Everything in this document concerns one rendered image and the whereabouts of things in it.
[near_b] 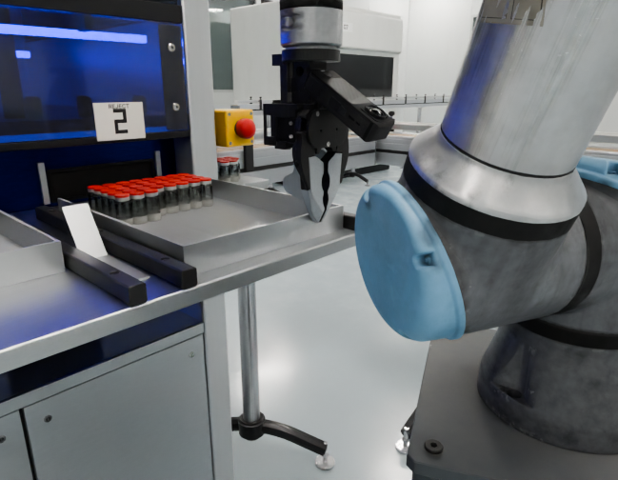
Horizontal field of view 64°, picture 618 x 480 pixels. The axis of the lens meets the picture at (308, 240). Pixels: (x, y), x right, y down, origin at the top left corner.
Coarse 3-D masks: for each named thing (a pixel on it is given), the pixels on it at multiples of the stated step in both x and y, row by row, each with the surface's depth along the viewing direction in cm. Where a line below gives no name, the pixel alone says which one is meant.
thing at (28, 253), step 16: (0, 224) 66; (16, 224) 61; (0, 240) 64; (16, 240) 63; (32, 240) 58; (48, 240) 54; (0, 256) 49; (16, 256) 50; (32, 256) 51; (48, 256) 52; (0, 272) 49; (16, 272) 50; (32, 272) 51; (48, 272) 53
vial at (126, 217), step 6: (120, 198) 69; (126, 198) 69; (120, 204) 69; (126, 204) 69; (120, 210) 69; (126, 210) 70; (120, 216) 70; (126, 216) 70; (126, 222) 70; (132, 222) 71
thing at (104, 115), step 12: (96, 108) 78; (108, 108) 79; (120, 108) 81; (132, 108) 82; (96, 120) 78; (108, 120) 80; (132, 120) 83; (96, 132) 79; (108, 132) 80; (132, 132) 83; (144, 132) 85
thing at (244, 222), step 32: (224, 192) 87; (256, 192) 81; (96, 224) 65; (128, 224) 59; (160, 224) 72; (192, 224) 72; (224, 224) 72; (256, 224) 72; (288, 224) 62; (320, 224) 66; (192, 256) 52; (224, 256) 55
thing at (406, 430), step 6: (414, 414) 154; (408, 420) 153; (408, 426) 151; (402, 432) 152; (408, 432) 150; (402, 438) 152; (408, 438) 151; (396, 444) 153; (402, 444) 153; (408, 444) 153; (402, 450) 150
